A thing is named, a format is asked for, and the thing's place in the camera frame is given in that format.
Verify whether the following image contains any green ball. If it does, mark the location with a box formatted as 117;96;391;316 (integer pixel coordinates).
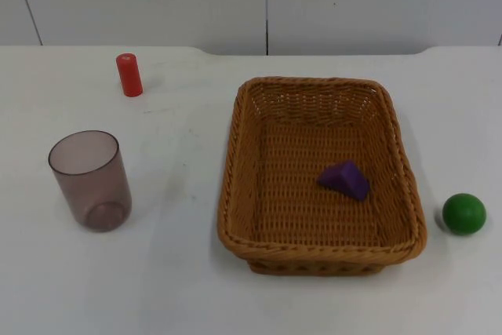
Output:
442;192;488;235

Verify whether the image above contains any red cylinder block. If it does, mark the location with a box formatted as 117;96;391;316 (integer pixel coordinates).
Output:
115;53;144;98

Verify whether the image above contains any purple triangular block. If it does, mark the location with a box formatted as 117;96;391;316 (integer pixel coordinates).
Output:
316;159;371;202

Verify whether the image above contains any pale brown wicker basket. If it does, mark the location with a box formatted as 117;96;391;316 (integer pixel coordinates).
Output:
217;75;428;275

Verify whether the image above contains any clear cup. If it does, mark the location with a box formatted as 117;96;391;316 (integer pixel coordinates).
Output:
48;129;133;233

